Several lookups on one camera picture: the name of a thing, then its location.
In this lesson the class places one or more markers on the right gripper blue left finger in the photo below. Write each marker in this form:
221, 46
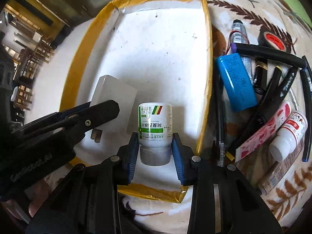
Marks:
128, 159

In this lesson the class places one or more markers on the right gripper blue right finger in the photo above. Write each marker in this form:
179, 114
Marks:
186, 170

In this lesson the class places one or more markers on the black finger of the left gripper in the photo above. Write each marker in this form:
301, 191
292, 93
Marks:
71, 123

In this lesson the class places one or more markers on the white medicine bottle green label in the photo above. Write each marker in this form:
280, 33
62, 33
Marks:
155, 128

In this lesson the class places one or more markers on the white power adapter plug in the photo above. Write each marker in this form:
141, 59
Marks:
115, 100

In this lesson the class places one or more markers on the slim black pen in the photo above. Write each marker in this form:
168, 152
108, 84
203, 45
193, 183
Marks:
219, 122

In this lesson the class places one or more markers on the beige pink cosmetic tube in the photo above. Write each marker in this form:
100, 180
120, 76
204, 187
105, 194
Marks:
278, 171

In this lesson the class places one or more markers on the pink floral cream tube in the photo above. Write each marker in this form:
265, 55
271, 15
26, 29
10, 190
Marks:
265, 132

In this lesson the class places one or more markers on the white bottle red label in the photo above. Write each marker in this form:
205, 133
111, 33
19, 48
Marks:
288, 136

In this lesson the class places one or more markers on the black marker yellow cap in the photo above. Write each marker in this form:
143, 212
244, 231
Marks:
273, 83

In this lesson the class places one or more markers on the black marker purple cap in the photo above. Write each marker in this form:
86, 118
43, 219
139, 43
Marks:
258, 51

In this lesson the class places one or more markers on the black marker blue cap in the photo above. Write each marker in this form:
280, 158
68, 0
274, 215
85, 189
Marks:
305, 76

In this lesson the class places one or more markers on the person left hand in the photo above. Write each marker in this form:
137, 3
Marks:
32, 199

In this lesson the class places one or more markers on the blue battery pack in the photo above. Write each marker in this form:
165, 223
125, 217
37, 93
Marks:
237, 83

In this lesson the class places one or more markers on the black gold lipstick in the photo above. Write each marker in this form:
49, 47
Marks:
260, 77

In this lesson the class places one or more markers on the white tray yellow tape rim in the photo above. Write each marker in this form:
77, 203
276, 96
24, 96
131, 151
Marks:
147, 51

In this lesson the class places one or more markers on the wooden glass cabinet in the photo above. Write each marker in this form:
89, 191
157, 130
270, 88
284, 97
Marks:
52, 19

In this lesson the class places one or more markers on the silver cream tube black cap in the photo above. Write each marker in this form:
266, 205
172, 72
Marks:
240, 36

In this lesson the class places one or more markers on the black electrical tape roll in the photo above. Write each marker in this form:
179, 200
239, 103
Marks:
268, 38

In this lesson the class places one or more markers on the leaf pattern beige blanket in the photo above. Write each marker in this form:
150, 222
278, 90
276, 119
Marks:
285, 201

